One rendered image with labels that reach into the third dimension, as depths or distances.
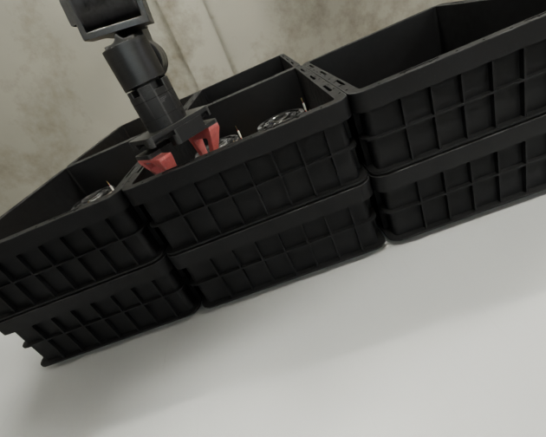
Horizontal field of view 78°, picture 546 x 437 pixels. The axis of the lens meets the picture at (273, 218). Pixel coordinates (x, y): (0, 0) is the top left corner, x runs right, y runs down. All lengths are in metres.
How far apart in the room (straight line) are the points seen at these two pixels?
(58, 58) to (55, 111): 0.41
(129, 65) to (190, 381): 0.39
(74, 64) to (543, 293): 3.17
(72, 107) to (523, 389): 3.25
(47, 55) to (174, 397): 3.04
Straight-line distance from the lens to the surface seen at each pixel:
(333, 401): 0.39
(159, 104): 0.47
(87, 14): 0.48
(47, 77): 3.35
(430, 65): 0.44
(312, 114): 0.40
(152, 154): 0.47
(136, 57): 0.47
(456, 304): 0.44
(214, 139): 0.50
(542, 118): 0.53
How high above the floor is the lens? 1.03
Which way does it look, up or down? 28 degrees down
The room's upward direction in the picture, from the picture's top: 25 degrees counter-clockwise
